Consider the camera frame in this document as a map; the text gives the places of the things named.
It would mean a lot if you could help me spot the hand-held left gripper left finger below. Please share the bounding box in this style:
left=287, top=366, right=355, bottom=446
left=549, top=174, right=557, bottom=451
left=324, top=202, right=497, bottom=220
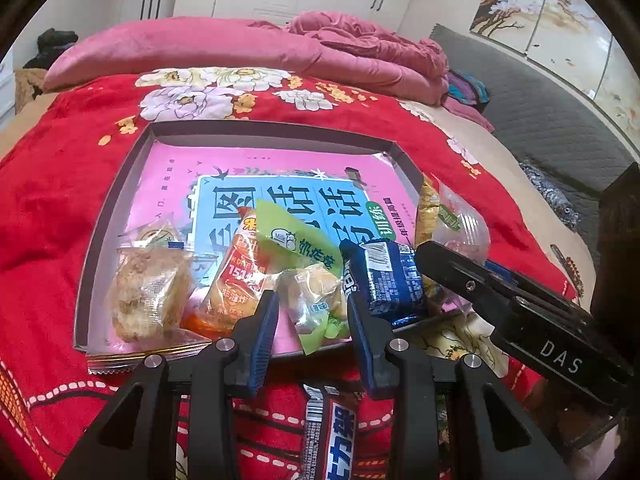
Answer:
left=55, top=289, right=281, bottom=480

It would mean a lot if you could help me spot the brown fuzzy cloth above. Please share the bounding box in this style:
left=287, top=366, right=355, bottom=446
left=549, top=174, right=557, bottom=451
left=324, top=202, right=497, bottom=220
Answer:
left=14, top=67, right=48, bottom=113

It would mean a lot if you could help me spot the dark wooden furniture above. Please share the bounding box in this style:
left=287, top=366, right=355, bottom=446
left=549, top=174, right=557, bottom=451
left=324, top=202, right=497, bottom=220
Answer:
left=590, top=162, right=640, bottom=316

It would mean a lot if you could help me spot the pink folded quilt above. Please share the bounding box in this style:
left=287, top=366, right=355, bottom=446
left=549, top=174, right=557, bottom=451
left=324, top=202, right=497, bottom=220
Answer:
left=285, top=10, right=496, bottom=133

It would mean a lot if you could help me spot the clear crinkled snack packet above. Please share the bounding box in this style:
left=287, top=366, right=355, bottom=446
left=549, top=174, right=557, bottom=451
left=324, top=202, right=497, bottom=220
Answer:
left=430, top=182, right=493, bottom=268

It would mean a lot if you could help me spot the white drawer cabinet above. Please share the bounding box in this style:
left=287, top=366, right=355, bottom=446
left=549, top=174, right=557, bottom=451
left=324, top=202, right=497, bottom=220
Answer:
left=0, top=57, right=16, bottom=116

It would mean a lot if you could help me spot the dark plush cloth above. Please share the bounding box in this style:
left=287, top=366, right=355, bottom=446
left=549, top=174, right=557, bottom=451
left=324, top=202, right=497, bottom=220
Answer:
left=22, top=28, right=81, bottom=71

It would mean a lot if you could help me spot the red floral blanket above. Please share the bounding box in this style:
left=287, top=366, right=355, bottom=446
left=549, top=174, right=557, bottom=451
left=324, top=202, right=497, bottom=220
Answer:
left=0, top=67, right=578, bottom=480

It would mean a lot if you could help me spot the orange rice cracker packet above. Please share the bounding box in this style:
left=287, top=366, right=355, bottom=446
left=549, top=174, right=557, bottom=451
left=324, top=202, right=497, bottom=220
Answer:
left=182, top=206, right=271, bottom=333

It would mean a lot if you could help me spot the clear round cracker packet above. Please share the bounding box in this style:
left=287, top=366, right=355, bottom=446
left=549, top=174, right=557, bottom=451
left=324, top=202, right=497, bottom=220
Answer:
left=119, top=214, right=188, bottom=258

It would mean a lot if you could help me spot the gold snack packet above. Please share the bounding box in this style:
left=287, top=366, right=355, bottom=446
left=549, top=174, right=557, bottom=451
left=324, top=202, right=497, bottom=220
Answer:
left=415, top=175, right=443, bottom=251

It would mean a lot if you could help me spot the pink picture book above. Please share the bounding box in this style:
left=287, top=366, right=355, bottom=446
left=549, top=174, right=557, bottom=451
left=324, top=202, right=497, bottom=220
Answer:
left=85, top=140, right=418, bottom=356

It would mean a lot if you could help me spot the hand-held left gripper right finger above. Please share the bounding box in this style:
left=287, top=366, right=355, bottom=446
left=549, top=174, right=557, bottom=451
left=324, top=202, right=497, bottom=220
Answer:
left=346, top=290, right=571, bottom=480

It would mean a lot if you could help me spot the pink pillow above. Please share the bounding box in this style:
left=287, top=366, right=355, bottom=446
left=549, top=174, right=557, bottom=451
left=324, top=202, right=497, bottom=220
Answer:
left=42, top=20, right=326, bottom=93

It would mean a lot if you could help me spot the shallow grey cardboard box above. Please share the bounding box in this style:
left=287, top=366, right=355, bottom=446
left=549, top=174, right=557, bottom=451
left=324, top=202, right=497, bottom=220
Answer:
left=72, top=120, right=426, bottom=356

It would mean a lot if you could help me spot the floral wall painting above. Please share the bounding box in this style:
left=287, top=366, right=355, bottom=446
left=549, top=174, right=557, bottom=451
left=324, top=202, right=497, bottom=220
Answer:
left=470, top=0, right=640, bottom=146

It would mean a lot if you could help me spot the blue biscuit packet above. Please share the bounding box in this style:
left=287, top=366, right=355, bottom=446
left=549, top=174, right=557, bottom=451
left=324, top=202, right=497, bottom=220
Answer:
left=340, top=240, right=428, bottom=328

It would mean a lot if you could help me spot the colourful striped cloth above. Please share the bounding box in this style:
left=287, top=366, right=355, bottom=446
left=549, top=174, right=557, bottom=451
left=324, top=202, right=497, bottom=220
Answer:
left=447, top=71, right=493, bottom=113

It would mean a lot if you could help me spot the grey quilted headboard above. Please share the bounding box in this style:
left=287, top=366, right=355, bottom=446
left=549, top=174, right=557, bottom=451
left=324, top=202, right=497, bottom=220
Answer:
left=430, top=22, right=640, bottom=201

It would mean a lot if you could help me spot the grey patterned cloth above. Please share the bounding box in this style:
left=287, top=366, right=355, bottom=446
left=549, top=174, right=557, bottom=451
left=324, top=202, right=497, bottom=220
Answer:
left=520, top=160, right=581, bottom=233

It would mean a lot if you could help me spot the clear meat floss cake packet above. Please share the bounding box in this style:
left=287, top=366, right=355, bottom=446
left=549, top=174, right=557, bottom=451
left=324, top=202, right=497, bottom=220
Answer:
left=87, top=245, right=213, bottom=373

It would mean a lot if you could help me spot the green milk cake packet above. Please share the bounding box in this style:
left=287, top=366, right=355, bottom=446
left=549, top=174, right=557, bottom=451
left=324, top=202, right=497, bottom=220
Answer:
left=255, top=199, right=351, bottom=357

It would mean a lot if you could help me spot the brown chocolate bar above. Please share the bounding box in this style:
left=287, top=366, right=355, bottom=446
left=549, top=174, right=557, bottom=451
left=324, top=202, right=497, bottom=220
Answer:
left=300, top=382, right=358, bottom=480

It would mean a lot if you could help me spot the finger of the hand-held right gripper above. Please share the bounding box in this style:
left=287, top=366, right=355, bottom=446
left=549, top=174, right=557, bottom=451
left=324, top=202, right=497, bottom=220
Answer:
left=487, top=260, right=593, bottom=318
left=415, top=241, right=521, bottom=328

